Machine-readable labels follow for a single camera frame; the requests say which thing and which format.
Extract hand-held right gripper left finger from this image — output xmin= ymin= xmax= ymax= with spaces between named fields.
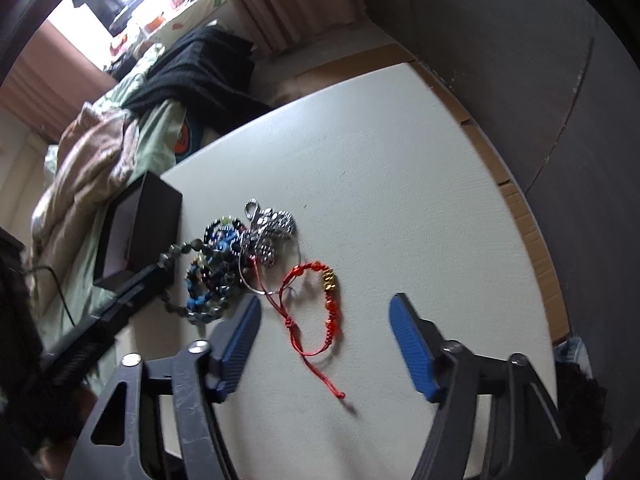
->
xmin=62 ymin=294 xmax=263 ymax=480

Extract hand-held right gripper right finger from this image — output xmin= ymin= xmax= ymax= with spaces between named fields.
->
xmin=389 ymin=292 xmax=591 ymax=480

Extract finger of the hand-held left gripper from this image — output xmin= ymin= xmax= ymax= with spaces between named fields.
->
xmin=41 ymin=263 xmax=174 ymax=382

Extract thin silver bangle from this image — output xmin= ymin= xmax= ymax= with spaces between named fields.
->
xmin=239 ymin=240 xmax=304 ymax=296

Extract black box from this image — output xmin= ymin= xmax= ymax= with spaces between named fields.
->
xmin=92 ymin=171 xmax=183 ymax=291

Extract green bead bracelet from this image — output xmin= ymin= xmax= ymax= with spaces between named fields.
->
xmin=157 ymin=240 xmax=236 ymax=323

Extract blue bead bracelet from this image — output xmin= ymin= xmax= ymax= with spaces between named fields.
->
xmin=185 ymin=230 xmax=242 ymax=311

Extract red string bracelet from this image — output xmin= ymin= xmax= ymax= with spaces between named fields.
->
xmin=260 ymin=260 xmax=348 ymax=402

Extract multicolour bead bracelet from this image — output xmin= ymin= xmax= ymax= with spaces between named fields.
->
xmin=205 ymin=216 xmax=247 ymax=241

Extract silver chain bracelet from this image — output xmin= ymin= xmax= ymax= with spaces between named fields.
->
xmin=242 ymin=199 xmax=301 ymax=268

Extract beige fleece blanket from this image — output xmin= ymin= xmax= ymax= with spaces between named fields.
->
xmin=30 ymin=102 xmax=141 ymax=281

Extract cream bed headboard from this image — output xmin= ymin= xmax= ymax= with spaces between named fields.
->
xmin=0 ymin=105 xmax=63 ymax=241

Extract cardboard floor sheets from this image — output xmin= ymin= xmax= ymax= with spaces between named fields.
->
xmin=295 ymin=42 xmax=571 ymax=346

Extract green bedsheet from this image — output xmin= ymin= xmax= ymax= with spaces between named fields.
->
xmin=30 ymin=45 xmax=203 ymax=343

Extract dark cloth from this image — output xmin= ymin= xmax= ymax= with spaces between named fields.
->
xmin=554 ymin=335 xmax=617 ymax=463

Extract black knitted blanket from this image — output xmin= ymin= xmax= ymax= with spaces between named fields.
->
xmin=120 ymin=25 xmax=273 ymax=136

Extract printed windowsill cloth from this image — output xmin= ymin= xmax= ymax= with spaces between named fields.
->
xmin=145 ymin=0 xmax=236 ymax=46

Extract black cable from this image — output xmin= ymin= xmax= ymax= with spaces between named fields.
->
xmin=25 ymin=265 xmax=76 ymax=326

